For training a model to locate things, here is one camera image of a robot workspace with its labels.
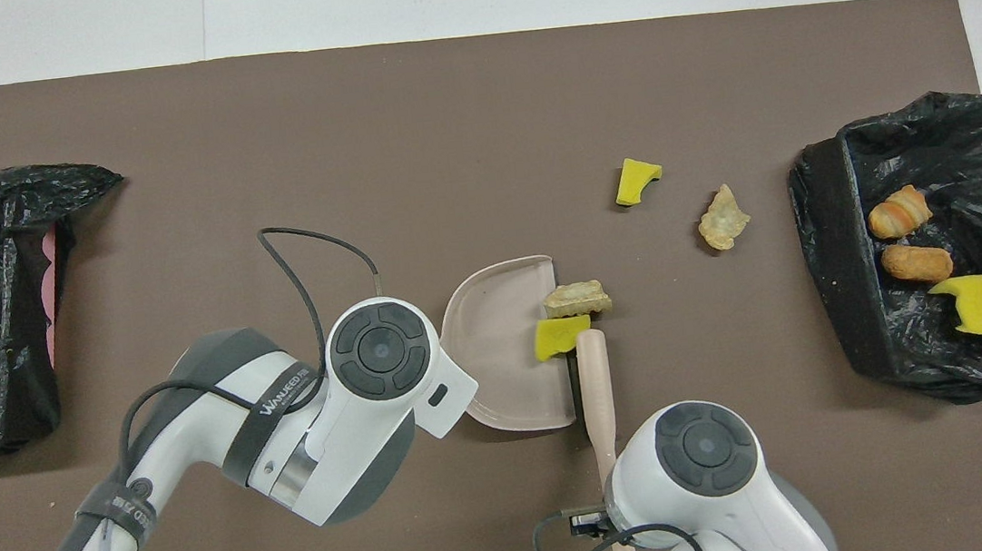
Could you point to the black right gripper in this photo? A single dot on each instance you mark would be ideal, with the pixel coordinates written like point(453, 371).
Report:
point(585, 521)

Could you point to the beige hand brush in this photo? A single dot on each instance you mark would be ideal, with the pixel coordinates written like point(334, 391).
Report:
point(597, 392)

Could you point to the yellow sponge piece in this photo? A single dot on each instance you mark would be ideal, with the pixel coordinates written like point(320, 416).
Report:
point(557, 340)
point(634, 180)
point(973, 307)

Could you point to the beige plastic dustpan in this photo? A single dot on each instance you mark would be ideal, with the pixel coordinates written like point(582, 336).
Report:
point(500, 357)

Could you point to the pale dumpling toy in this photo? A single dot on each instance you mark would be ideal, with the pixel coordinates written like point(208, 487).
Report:
point(722, 219)
point(578, 300)

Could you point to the brown croquette toy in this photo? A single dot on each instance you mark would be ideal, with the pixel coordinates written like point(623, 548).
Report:
point(917, 263)

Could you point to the striped croissant toy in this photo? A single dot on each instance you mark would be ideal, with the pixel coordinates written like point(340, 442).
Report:
point(900, 212)

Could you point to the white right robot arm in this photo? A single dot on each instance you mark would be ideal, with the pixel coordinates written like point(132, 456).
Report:
point(703, 472)

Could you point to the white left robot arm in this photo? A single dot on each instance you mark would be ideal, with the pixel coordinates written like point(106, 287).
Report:
point(197, 434)

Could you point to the pink bin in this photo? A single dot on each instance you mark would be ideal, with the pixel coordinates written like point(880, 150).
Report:
point(49, 267)

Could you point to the brown table mat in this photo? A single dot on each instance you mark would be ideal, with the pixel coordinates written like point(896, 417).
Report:
point(440, 135)

